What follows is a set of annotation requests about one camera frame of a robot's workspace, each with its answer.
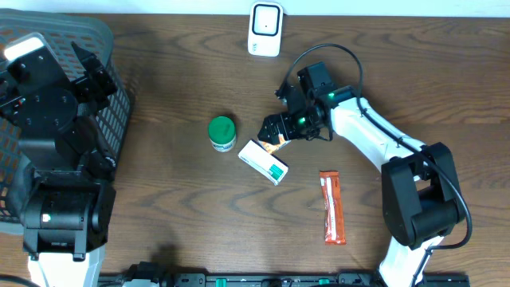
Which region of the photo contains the orange small carton box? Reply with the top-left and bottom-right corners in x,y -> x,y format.
258,134 -> 291,154

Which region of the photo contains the white green medicine box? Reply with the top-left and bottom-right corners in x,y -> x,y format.
238,140 -> 288,186

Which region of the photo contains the green lid jar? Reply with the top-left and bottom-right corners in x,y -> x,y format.
208,116 -> 237,152

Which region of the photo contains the red orange snack bar wrapper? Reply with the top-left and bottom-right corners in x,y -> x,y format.
320,171 -> 347,246

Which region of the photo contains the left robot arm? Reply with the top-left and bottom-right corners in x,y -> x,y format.
1,33 -> 117,286

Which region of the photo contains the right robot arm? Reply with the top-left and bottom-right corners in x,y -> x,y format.
257,62 -> 473,286

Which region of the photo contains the white barcode scanner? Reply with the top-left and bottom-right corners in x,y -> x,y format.
247,2 -> 284,57

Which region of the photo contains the grey plastic mesh basket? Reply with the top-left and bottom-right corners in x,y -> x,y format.
1,8 -> 135,235

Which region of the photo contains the right black cable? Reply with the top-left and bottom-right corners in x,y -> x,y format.
278,42 -> 473,287

